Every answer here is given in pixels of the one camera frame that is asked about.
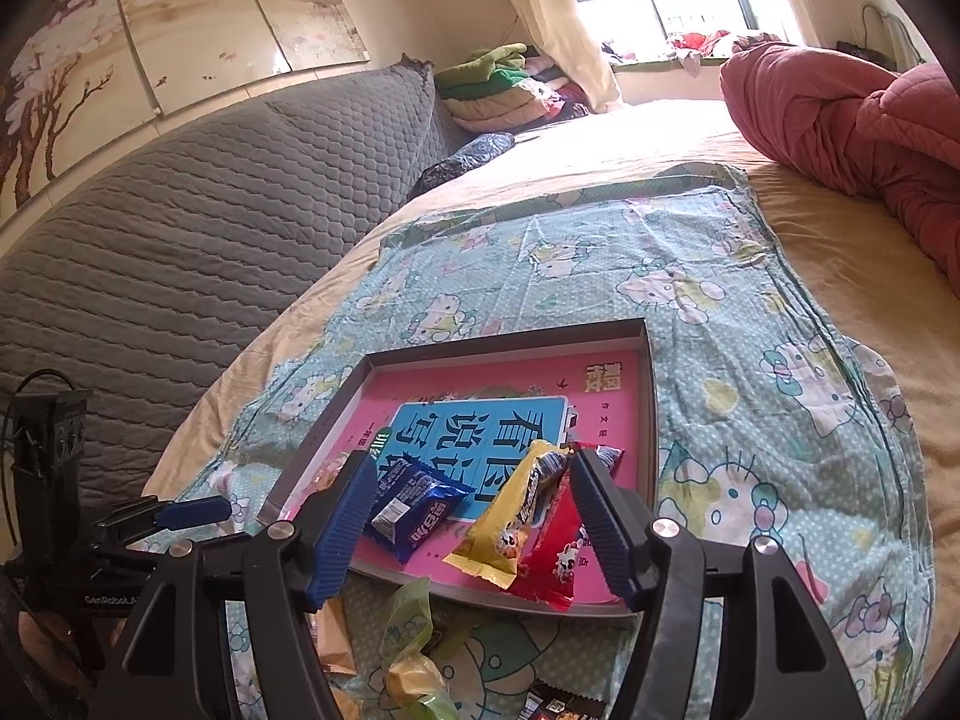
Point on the cream curtain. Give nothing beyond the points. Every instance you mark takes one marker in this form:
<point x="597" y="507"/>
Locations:
<point x="555" y="15"/>

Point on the dark patterned pillow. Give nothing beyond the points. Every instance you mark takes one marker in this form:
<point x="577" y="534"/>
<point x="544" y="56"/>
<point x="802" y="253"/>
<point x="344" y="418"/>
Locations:
<point x="465" y="161"/>

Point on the clothes on window sill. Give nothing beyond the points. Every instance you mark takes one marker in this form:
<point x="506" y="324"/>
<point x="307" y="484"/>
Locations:
<point x="690" y="45"/>

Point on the black bag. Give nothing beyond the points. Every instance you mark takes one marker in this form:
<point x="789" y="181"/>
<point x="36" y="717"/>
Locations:
<point x="859" y="50"/>

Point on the shallow box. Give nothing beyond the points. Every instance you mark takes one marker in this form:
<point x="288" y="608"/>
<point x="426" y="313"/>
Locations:
<point x="649" y="405"/>

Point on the clear packet of pastries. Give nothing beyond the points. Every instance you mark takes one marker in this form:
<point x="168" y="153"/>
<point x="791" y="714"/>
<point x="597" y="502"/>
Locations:
<point x="330" y="478"/>

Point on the grey quilted headboard cover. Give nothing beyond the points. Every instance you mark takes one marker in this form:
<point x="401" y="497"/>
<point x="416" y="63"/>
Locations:
<point x="187" y="240"/>

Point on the red snack packet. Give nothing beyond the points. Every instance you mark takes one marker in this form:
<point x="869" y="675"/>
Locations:
<point x="551" y="562"/>

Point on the cartoon cat printed blanket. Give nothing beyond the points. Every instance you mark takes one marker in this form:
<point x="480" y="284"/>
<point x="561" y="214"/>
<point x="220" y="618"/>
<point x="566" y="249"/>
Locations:
<point x="712" y="315"/>

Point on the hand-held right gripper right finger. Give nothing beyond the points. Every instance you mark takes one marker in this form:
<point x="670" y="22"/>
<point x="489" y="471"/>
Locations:
<point x="604" y="525"/>

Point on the yellow snack packet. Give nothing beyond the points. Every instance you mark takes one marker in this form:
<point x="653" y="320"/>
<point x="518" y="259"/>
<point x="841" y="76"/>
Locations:
<point x="502" y="525"/>

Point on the stack of folded blankets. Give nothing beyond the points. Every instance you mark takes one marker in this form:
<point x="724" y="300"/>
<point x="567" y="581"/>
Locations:
<point x="502" y="86"/>

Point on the dark chocolate bar packet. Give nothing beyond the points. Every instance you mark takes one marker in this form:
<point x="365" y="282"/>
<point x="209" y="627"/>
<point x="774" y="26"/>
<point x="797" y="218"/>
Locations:
<point x="559" y="705"/>

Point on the person's left hand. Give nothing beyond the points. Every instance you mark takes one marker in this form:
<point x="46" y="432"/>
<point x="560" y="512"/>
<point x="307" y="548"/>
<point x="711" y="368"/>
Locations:
<point x="41" y="634"/>

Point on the pink book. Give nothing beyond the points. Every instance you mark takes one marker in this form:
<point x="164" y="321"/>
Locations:
<point x="600" y="405"/>

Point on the orange snack packet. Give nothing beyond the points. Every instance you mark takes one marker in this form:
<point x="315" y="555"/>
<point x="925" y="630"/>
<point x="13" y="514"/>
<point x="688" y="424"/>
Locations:
<point x="334" y="637"/>

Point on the green translucent pastry packet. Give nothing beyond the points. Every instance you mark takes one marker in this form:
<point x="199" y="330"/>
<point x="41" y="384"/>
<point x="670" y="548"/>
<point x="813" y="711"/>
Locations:
<point x="409" y="622"/>

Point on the blossom wall painting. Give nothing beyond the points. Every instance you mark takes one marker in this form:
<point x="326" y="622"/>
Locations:
<point x="150" y="52"/>

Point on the red quilt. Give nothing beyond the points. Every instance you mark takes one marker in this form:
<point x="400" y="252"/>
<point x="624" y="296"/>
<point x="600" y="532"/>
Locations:
<point x="840" y="112"/>

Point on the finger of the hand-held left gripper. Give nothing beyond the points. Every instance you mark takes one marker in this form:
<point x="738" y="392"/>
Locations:
<point x="131" y="550"/>
<point x="195" y="512"/>

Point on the white rounded appliance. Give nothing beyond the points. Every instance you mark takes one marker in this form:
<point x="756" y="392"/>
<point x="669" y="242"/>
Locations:
<point x="900" y="41"/>

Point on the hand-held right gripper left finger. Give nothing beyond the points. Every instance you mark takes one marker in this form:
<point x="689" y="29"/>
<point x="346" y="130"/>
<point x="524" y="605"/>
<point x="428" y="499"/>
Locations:
<point x="341" y="532"/>

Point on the blue snack packet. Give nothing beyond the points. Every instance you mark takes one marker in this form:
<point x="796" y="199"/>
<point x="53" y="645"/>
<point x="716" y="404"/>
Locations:
<point x="420" y="510"/>

